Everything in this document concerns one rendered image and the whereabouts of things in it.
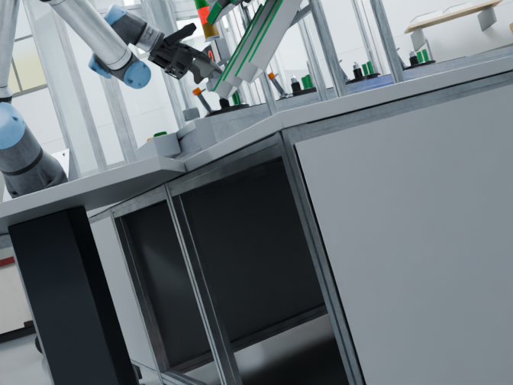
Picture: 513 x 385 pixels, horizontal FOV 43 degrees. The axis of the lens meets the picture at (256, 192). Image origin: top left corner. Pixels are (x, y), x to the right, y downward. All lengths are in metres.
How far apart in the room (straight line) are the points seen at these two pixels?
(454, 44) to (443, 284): 7.84
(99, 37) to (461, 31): 7.70
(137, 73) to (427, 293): 0.94
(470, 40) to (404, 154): 7.87
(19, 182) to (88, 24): 0.43
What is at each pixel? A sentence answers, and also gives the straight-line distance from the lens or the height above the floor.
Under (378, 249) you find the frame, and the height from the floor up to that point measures 0.57.
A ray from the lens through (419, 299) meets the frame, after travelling 1.27.
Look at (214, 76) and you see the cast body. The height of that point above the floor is 1.09.
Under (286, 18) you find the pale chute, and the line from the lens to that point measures 1.52.
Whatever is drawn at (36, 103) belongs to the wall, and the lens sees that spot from 9.19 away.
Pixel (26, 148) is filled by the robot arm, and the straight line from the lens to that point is 1.69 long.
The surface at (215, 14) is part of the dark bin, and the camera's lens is 1.70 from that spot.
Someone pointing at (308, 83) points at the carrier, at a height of 1.01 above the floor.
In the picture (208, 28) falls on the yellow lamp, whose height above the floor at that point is 1.29.
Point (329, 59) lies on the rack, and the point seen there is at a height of 0.97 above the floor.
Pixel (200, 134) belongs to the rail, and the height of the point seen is 0.92.
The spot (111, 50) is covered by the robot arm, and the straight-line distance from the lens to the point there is 1.73.
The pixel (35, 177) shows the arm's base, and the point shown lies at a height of 0.93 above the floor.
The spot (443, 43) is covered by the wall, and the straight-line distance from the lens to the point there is 9.03.
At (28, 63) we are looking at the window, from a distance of 9.28.
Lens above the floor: 0.74
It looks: level
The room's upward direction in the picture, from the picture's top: 17 degrees counter-clockwise
